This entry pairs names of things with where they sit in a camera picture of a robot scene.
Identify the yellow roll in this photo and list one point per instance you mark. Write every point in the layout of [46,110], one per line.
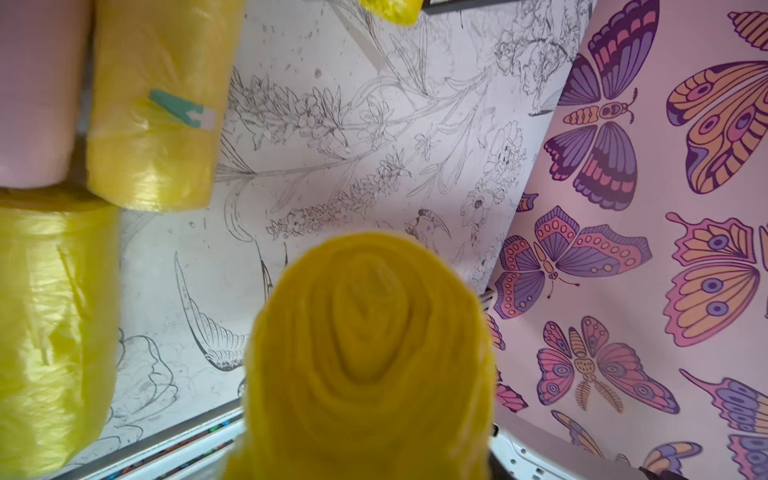
[370,360]
[399,12]
[161,73]
[60,310]

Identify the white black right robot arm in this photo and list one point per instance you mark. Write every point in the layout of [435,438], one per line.
[532,453]

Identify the wooden three-tier shelf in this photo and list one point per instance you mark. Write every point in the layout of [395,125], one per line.
[434,7]

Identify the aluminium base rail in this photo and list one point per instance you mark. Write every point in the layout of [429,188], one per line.
[192,449]

